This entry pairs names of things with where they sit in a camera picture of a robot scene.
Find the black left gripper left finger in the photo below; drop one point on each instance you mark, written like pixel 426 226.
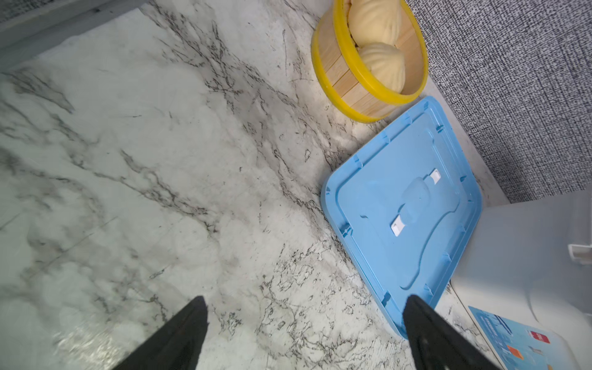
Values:
pixel 177 345

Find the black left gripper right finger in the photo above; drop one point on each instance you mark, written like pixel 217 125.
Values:
pixel 435 344

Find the white plastic storage box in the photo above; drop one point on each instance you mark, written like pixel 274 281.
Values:
pixel 525 279

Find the blue plastic box lid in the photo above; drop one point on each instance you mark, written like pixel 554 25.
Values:
pixel 404 207

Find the front steamed bun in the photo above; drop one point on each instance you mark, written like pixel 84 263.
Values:
pixel 386 63

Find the steamed bun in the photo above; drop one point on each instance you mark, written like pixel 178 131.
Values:
pixel 386 63
pixel 375 21

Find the yellow bamboo steamer basket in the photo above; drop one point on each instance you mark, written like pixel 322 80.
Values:
pixel 346 80

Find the back steamed bun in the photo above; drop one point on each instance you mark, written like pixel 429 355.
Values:
pixel 375 21

